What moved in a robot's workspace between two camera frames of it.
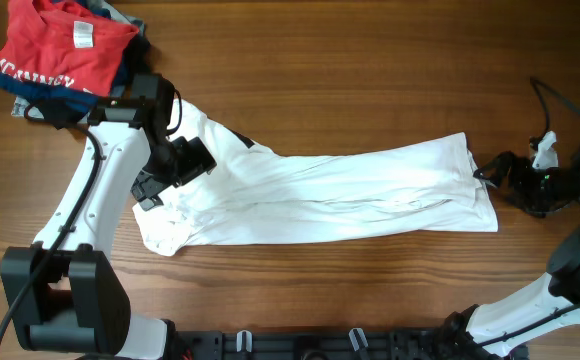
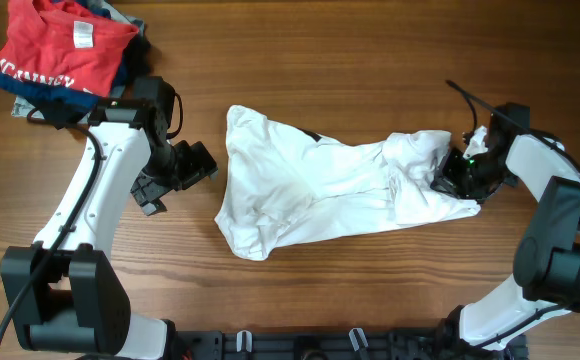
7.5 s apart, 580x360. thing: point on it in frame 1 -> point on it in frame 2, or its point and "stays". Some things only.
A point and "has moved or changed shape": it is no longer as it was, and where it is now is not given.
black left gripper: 146,189 stays
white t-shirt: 428,185 has moved or changed shape
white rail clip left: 239,341 stays
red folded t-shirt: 56,43 stays
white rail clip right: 353,338 stays
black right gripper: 512,173 -> 456,176
